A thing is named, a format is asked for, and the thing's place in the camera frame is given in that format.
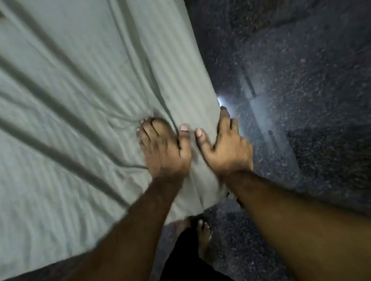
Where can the person's right hand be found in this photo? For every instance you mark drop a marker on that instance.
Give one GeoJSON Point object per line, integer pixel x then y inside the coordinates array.
{"type": "Point", "coordinates": [230, 154]}

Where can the person's black trousers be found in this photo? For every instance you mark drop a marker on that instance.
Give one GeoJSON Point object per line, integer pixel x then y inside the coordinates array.
{"type": "Point", "coordinates": [191, 278]}

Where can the person's left forearm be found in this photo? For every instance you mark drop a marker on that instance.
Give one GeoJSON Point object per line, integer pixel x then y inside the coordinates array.
{"type": "Point", "coordinates": [118, 251]}

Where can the person's right thumb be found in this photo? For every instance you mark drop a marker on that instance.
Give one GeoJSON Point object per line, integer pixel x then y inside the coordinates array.
{"type": "Point", "coordinates": [204, 142]}

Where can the person's bare foot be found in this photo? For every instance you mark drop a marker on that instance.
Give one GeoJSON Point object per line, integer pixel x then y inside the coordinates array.
{"type": "Point", "coordinates": [204, 237]}

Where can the person's left thumb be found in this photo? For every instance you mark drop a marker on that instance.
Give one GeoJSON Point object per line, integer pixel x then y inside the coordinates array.
{"type": "Point", "coordinates": [184, 138]}

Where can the person's right middle finger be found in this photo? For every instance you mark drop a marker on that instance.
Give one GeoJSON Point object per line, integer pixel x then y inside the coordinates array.
{"type": "Point", "coordinates": [235, 126]}

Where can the pale green striped bed sheet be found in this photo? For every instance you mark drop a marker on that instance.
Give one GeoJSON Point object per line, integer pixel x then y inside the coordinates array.
{"type": "Point", "coordinates": [66, 127]}

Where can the person's right forearm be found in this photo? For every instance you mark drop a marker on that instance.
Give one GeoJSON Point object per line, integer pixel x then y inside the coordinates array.
{"type": "Point", "coordinates": [308, 231]}

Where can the person's left hand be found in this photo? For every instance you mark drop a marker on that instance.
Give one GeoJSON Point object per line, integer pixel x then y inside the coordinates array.
{"type": "Point", "coordinates": [165, 158]}

